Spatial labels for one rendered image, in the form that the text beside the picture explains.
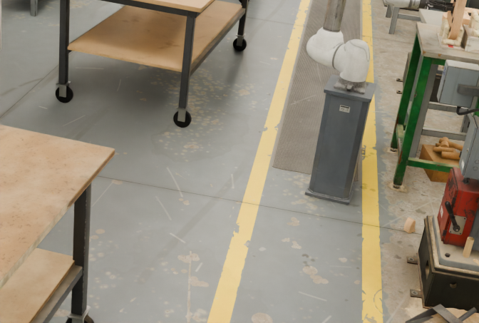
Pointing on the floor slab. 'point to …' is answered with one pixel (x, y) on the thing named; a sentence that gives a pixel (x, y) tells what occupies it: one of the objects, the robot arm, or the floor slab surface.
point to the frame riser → (443, 281)
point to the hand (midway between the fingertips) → (452, 6)
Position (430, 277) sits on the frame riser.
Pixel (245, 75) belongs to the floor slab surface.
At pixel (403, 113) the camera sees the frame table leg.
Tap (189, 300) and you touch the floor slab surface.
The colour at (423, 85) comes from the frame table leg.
